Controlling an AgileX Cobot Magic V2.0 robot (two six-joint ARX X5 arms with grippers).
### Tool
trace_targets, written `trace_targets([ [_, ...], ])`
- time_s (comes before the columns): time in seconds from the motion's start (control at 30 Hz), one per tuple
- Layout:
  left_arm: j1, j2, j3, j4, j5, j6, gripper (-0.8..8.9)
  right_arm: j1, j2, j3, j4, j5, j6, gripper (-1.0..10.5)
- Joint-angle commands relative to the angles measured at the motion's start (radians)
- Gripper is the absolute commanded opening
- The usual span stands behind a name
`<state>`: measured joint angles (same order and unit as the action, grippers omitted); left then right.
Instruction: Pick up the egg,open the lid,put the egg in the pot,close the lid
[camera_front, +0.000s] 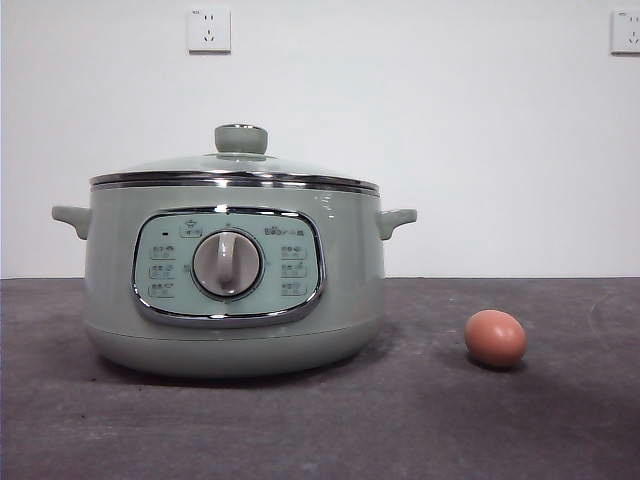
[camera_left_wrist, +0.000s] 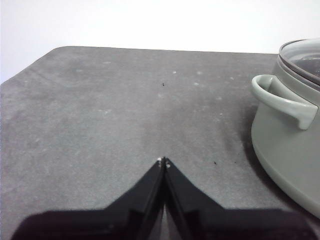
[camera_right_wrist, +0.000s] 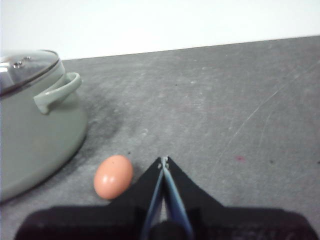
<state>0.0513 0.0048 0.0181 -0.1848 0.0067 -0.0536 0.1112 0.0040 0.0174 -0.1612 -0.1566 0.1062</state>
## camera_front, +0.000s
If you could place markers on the glass lid with green knob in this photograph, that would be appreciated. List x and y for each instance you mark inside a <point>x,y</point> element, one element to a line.
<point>241,138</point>

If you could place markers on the pale green electric cooking pot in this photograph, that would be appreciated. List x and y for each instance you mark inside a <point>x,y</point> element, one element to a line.
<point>350,280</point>

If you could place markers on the white wall socket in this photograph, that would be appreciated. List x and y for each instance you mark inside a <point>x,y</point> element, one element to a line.
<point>209,30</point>
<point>627,32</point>

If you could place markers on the brown egg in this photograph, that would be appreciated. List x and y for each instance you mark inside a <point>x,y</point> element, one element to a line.
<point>495,339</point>

